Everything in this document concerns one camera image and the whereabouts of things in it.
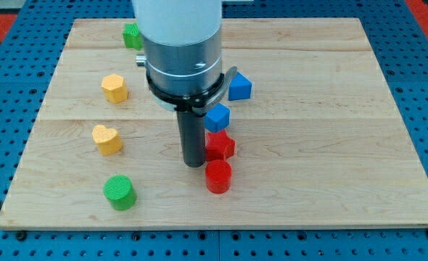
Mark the yellow heart block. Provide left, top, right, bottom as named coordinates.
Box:
left=91, top=125, right=123, bottom=156

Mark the green star block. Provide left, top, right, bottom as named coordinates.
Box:
left=122, top=22, right=143, bottom=50

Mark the blue cube block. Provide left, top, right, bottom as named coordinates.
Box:
left=205, top=103, right=231, bottom=133

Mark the blue triangle block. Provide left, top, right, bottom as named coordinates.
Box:
left=228, top=72, right=252, bottom=101

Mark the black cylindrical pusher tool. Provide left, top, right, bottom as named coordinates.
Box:
left=177, top=112, right=206, bottom=167

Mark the red star block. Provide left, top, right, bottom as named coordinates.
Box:
left=206, top=130, right=236, bottom=162

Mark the red cylinder block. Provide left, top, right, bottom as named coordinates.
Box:
left=205, top=159, right=232, bottom=194

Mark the green cylinder block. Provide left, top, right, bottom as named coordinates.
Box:
left=103, top=175, right=137, bottom=211

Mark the wooden board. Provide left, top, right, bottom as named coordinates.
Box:
left=0, top=18, right=428, bottom=231

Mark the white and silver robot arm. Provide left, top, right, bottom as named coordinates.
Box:
left=132, top=0, right=237, bottom=117

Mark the yellow hexagon block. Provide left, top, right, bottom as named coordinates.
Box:
left=101, top=74, right=128, bottom=104

